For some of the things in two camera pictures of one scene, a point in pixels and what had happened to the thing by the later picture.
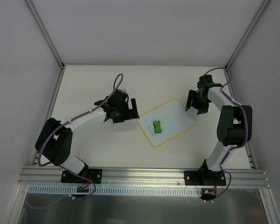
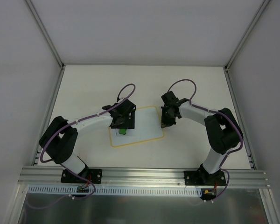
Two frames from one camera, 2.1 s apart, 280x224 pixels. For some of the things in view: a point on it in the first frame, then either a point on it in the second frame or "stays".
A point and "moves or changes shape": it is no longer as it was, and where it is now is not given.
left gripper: (127, 113) to (125, 123)
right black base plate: (204, 178) stays
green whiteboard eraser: (157, 124) to (122, 131)
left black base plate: (95, 175) stays
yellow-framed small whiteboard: (167, 122) moves or changes shape
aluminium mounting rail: (52, 175) stays
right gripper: (198, 100) to (168, 120)
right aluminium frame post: (231, 82) stays
